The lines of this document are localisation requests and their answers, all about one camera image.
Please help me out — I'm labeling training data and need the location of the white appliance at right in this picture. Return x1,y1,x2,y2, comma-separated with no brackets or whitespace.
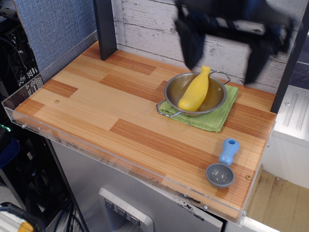
261,86,309,188

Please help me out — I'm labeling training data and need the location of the black braided cable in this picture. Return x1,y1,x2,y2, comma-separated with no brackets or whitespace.
0,204,46,232

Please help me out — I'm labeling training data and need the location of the green folded cloth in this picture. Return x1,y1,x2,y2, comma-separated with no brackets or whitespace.
171,86,239,132

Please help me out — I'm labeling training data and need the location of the right dark grey post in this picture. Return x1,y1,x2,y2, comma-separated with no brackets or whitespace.
270,2,309,114

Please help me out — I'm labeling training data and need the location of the dark grey post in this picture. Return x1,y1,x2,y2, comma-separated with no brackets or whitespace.
270,2,309,114
93,0,117,60

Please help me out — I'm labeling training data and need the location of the silver toy fridge dispenser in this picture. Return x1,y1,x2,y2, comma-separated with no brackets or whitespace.
98,188,154,232

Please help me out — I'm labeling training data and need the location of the left dark grey post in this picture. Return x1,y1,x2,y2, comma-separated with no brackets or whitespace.
93,0,117,60

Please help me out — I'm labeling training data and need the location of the steel bowl with handles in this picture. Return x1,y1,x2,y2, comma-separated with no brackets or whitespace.
156,71,231,118

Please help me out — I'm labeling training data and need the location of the blue and grey scoop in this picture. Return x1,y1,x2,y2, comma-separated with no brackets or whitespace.
206,138,239,189

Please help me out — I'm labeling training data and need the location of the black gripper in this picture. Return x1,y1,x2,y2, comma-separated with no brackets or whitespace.
174,0,294,85

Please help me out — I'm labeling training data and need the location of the yellow toy banana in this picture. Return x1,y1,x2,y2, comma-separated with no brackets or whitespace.
178,66,211,112

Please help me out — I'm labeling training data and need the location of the clear acrylic table guard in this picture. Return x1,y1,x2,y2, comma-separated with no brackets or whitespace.
4,43,275,232

